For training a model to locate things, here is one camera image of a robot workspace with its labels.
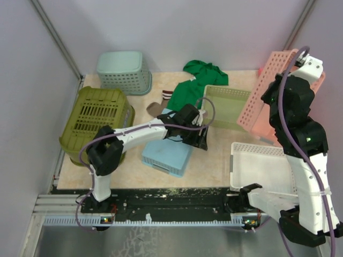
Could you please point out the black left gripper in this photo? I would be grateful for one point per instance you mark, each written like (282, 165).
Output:
(198, 141)

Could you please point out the white plastic basket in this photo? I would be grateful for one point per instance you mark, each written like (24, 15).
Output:
(264, 165)

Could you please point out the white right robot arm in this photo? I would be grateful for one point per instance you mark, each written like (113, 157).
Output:
(309, 218)

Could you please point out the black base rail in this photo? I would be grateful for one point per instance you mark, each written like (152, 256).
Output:
(162, 204)

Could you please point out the green shirt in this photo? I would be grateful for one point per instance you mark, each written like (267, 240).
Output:
(191, 90)

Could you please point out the light green plastic basket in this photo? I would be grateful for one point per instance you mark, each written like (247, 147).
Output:
(228, 103)

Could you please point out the olive green laundry basket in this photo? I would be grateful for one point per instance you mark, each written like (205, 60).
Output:
(94, 108)

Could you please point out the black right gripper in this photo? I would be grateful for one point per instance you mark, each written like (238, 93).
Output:
(266, 95)

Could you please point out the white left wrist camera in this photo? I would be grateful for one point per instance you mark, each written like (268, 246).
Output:
(200, 117)

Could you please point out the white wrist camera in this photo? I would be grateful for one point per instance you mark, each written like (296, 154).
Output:
(309, 68)
(200, 117)

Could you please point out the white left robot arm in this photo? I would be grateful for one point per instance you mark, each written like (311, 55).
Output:
(104, 152)

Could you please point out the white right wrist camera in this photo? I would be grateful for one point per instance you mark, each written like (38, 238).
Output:
(309, 68)

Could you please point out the white slotted cable duct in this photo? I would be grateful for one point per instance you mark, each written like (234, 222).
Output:
(100, 221)

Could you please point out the light blue shallow basket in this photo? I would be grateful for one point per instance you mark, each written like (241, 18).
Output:
(170, 155)

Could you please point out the brown striped sock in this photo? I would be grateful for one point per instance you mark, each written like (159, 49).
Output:
(154, 109)

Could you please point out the light blue laundry basket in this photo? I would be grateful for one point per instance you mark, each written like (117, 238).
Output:
(124, 70)

